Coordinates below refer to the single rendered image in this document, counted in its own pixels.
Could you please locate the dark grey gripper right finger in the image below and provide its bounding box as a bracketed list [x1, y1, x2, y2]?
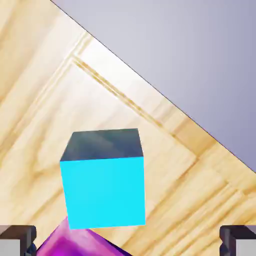
[219, 224, 256, 256]

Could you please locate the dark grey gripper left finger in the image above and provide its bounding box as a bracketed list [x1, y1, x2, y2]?
[0, 225, 38, 256]

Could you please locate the small purple cube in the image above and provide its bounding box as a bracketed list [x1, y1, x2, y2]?
[36, 216, 134, 256]

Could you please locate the small cyan cube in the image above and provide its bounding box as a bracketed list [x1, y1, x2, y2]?
[59, 128, 147, 230]

